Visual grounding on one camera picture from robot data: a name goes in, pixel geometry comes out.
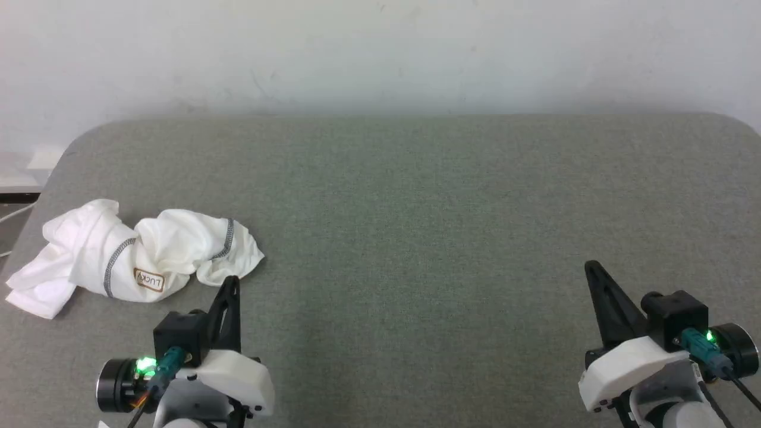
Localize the camera cable teal plug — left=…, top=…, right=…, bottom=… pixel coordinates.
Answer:
left=126, top=347, right=190, bottom=428
left=677, top=328, right=761, bottom=412

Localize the left camera cable teal plug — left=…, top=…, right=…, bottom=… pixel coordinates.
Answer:
left=126, top=347, right=190, bottom=428

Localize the thin white background cable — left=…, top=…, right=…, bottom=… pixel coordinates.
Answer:
left=0, top=202, right=37, bottom=225

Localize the white shirt with grey stitching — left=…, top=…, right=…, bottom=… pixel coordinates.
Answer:
left=5, top=199, right=266, bottom=320

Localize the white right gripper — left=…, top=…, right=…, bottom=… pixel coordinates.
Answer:
left=578, top=260, right=691, bottom=413

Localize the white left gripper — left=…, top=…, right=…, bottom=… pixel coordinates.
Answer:
left=176, top=275, right=275, bottom=417

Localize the right camera cable teal plug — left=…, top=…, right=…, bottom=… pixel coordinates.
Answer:
left=677, top=328, right=761, bottom=412

